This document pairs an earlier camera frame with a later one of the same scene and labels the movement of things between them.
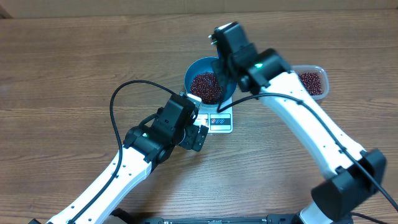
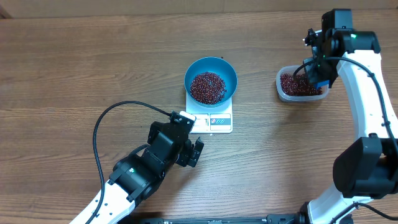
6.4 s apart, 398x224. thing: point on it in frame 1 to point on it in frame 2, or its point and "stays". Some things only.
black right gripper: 224,65 to 320,78
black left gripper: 189,142 to 186,157
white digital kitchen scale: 218,122 stays
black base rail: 123,218 stays
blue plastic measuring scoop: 219,52 to 318,84
